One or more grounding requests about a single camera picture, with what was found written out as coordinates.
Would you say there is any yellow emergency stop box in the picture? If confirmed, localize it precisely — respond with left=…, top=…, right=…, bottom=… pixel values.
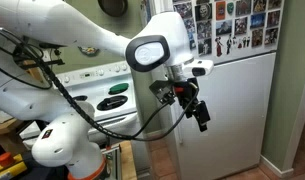
left=0, top=152, right=28, bottom=180

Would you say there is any grey metal mounting plate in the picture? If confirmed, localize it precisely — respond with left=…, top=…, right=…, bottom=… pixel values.
left=149, top=79, right=176, bottom=105

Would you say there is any white electric stove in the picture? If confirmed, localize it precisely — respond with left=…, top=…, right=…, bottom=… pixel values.
left=20, top=60, right=140, bottom=143

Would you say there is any bluish photo fridge magnet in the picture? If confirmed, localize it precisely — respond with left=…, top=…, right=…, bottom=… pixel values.
left=183, top=18, right=196, bottom=34

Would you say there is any black skeleton figure magnet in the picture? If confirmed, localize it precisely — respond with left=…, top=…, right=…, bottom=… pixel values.
left=225, top=34, right=233, bottom=56

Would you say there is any green round burner cover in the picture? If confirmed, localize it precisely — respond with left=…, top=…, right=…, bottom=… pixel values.
left=108, top=82, right=130, bottom=96

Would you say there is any blue photo fridge magnet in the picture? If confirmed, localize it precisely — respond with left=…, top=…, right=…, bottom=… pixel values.
left=250, top=13, right=267, bottom=30

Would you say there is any white fridge body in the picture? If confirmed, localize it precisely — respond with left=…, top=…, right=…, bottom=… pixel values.
left=130, top=0, right=175, bottom=176

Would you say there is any dark photo fridge magnet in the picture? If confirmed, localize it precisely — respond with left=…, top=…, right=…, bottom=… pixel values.
left=197, top=37, right=213, bottom=56
left=173, top=2, right=193, bottom=20

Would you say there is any reddish photo fridge magnet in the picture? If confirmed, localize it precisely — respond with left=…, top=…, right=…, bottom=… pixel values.
left=234, top=17, right=249, bottom=36

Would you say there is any colourful wall ornament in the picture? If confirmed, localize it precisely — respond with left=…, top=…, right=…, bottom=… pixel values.
left=77, top=45, right=101, bottom=57

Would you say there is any mountain photo fridge magnet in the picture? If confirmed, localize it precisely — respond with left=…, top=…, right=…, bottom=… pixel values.
left=215, top=19, right=233, bottom=37

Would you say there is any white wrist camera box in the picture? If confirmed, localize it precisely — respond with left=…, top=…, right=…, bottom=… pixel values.
left=183, top=59, right=215, bottom=78

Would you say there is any cloud sky photo magnet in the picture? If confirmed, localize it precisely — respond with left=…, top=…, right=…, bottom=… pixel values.
left=188, top=31, right=197, bottom=50

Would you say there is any skull picture fridge magnet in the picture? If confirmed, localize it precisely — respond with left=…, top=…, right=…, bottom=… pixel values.
left=194, top=3, right=213, bottom=22

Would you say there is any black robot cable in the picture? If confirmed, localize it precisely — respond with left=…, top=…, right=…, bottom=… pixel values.
left=0, top=28, right=200, bottom=142

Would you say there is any red skeleton lady magnet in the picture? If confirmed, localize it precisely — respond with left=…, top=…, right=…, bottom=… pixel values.
left=214, top=36, right=224, bottom=58

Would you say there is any patterned photo fridge magnet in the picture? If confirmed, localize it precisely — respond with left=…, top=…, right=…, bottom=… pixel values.
left=196, top=20, right=213, bottom=40

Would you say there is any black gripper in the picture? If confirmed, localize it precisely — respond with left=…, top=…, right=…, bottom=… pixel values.
left=173, top=79, right=212, bottom=133

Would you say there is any black metal bracket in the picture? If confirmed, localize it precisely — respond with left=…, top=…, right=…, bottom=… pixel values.
left=15, top=43, right=66, bottom=71

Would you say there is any black stove burner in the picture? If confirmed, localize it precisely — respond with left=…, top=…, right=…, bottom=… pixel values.
left=72, top=95, right=89, bottom=102
left=96, top=95, right=129, bottom=112

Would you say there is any dark round hanging pan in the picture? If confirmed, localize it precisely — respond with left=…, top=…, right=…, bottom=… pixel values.
left=97, top=0, right=129, bottom=18

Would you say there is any green shield fridge magnet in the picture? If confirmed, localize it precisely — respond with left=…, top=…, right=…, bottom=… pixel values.
left=226, top=2, right=235, bottom=15

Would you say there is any orange rectangular fridge magnet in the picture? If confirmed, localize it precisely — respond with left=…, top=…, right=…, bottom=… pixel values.
left=215, top=0, right=227, bottom=21

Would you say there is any aluminium robot stand frame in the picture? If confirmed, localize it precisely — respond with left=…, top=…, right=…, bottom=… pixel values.
left=101, top=143, right=123, bottom=180

